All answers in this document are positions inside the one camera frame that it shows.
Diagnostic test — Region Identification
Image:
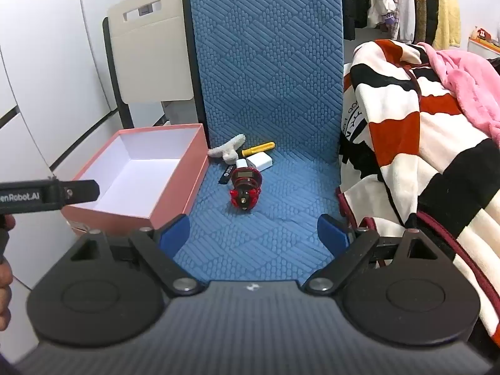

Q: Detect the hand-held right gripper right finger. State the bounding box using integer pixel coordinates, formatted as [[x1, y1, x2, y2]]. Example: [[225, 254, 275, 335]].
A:
[[305, 214, 439, 296]]

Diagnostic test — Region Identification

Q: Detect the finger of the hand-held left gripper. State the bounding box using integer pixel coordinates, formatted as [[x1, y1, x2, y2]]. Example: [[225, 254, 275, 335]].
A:
[[58, 180, 101, 206]]

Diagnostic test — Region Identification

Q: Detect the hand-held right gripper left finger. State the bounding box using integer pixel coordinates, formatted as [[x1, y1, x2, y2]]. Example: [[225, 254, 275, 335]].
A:
[[69, 214, 206, 297]]

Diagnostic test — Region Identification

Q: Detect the pink cardboard box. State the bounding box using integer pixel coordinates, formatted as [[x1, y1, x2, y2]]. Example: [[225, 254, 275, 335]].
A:
[[60, 124, 210, 236]]

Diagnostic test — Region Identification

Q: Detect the red and black toy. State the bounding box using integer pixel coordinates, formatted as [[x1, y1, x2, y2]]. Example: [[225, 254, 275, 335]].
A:
[[229, 166, 263, 208]]

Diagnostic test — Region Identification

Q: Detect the white plush hair clip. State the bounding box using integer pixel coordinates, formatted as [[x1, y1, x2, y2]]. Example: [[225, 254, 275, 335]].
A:
[[207, 133, 247, 162]]

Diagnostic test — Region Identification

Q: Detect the white wall charger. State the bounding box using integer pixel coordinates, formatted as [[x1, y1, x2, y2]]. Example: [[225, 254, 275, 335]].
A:
[[246, 154, 273, 173]]

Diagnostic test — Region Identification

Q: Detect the person's left hand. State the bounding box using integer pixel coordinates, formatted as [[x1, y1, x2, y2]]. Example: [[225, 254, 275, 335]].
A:
[[0, 215, 17, 323]]

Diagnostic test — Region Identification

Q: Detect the yellow screwdriver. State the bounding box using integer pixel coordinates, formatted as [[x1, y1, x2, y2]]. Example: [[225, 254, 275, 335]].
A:
[[241, 142, 276, 157]]

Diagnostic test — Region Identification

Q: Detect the striped fleece blanket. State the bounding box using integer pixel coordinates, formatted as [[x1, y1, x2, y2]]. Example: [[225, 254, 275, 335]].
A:
[[338, 39, 500, 357]]

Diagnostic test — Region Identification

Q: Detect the white wardrobe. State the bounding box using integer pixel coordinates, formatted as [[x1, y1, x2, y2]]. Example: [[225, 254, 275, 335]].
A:
[[0, 0, 122, 298]]

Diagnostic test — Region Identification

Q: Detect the white folding chair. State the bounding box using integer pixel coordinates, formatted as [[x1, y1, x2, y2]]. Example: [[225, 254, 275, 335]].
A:
[[102, 0, 206, 129]]

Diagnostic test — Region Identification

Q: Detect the blue quilted mat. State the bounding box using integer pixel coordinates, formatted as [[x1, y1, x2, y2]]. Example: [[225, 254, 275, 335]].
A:
[[172, 0, 354, 286]]

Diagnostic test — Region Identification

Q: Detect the pink fleece blanket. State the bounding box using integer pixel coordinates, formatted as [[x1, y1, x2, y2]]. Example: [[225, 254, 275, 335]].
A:
[[416, 42, 500, 145]]

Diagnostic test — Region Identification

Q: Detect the white hanging jacket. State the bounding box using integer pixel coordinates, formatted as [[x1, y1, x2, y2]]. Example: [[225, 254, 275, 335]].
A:
[[367, 0, 415, 43]]

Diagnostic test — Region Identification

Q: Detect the orange shelf with trinkets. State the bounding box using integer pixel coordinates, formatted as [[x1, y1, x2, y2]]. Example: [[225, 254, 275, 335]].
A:
[[468, 25, 500, 53]]

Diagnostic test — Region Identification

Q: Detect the dark patterned hanging garment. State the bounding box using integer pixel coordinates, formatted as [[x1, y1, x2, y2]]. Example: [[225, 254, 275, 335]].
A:
[[410, 0, 440, 45]]

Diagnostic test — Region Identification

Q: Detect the yellow fleece garment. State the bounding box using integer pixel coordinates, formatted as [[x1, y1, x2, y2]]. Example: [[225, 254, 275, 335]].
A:
[[432, 0, 462, 51]]

